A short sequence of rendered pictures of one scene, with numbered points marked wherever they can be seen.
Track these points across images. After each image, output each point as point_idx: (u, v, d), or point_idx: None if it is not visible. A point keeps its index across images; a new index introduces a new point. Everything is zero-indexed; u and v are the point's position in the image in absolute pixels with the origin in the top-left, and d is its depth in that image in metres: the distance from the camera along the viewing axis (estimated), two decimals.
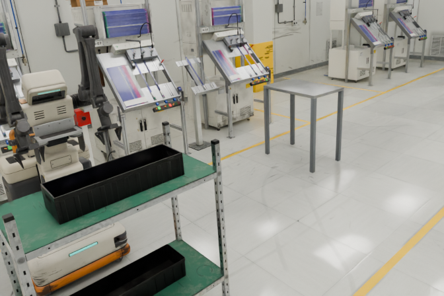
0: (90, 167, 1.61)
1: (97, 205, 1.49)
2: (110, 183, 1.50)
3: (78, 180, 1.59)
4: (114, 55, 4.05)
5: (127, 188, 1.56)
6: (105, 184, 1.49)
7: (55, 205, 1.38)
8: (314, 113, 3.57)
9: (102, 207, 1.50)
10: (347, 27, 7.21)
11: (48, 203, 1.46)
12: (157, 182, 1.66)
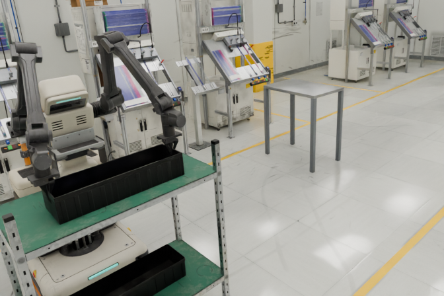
0: (90, 167, 1.61)
1: (97, 205, 1.49)
2: (110, 183, 1.50)
3: (78, 180, 1.59)
4: (114, 55, 4.05)
5: (127, 188, 1.56)
6: (105, 184, 1.49)
7: (55, 205, 1.38)
8: (314, 113, 3.57)
9: (102, 207, 1.50)
10: (347, 27, 7.21)
11: (48, 203, 1.46)
12: (157, 182, 1.66)
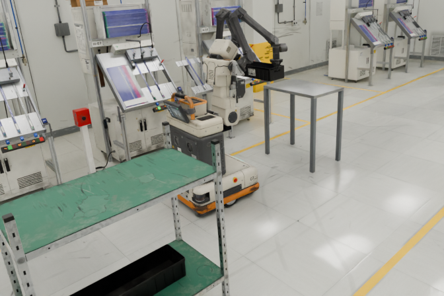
0: (254, 66, 3.33)
1: None
2: (267, 65, 3.44)
3: (258, 71, 3.31)
4: (114, 55, 4.05)
5: None
6: (268, 65, 3.42)
7: (284, 68, 3.28)
8: (314, 113, 3.57)
9: None
10: (347, 27, 7.21)
11: (275, 74, 3.23)
12: None
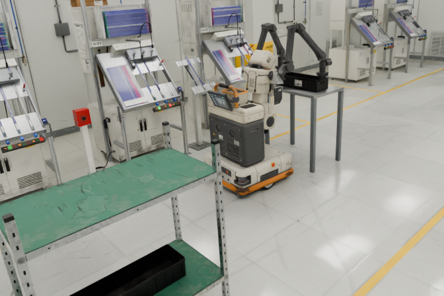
0: (300, 77, 3.74)
1: None
2: (311, 76, 3.84)
3: (305, 82, 3.71)
4: (114, 55, 4.05)
5: None
6: (312, 76, 3.83)
7: (328, 80, 3.68)
8: (314, 113, 3.57)
9: None
10: (347, 27, 7.21)
11: (321, 85, 3.63)
12: None
